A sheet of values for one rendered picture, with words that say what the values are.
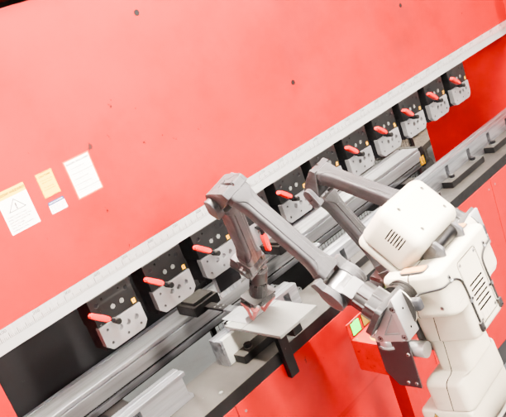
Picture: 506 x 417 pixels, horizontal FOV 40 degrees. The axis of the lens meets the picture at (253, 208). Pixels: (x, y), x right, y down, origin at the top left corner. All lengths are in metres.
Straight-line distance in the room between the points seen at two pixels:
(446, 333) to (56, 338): 1.38
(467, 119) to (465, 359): 2.42
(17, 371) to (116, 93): 1.03
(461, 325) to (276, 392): 0.77
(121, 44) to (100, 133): 0.27
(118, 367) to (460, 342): 1.13
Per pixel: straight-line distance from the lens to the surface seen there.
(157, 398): 2.20
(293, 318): 2.21
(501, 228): 3.44
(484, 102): 4.05
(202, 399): 2.25
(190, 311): 2.52
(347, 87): 2.75
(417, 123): 3.09
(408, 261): 1.74
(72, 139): 1.98
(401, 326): 1.66
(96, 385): 2.38
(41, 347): 2.57
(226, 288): 2.33
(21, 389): 2.57
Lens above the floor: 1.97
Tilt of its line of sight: 17 degrees down
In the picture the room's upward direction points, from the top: 20 degrees counter-clockwise
